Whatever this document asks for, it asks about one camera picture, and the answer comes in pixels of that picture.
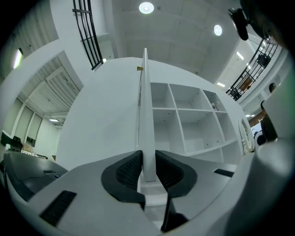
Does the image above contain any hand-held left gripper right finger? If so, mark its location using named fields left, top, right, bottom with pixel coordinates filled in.
left=155, top=149, right=242, bottom=236

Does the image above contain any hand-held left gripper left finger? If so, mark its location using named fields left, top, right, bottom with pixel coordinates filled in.
left=28, top=149, right=162, bottom=236

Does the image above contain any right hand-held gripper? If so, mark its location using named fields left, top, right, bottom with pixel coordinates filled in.
left=228, top=73, right=295, bottom=236

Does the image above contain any white wall shelf unit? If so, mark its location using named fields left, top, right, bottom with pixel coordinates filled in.
left=149, top=82, right=246, bottom=163

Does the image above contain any thin white board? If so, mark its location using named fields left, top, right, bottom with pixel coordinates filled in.
left=137, top=47, right=158, bottom=183

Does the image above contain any black metal railing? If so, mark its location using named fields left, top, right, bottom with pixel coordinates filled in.
left=72, top=0, right=105, bottom=71
left=225, top=38, right=280, bottom=102

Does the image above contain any white oval carved frame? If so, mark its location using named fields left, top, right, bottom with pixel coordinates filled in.
left=238, top=117, right=254, bottom=155

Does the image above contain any black head camera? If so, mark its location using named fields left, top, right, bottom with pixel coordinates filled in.
left=228, top=7, right=250, bottom=41

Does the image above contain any oblong wall light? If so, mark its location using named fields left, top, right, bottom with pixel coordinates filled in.
left=12, top=47, right=24, bottom=70

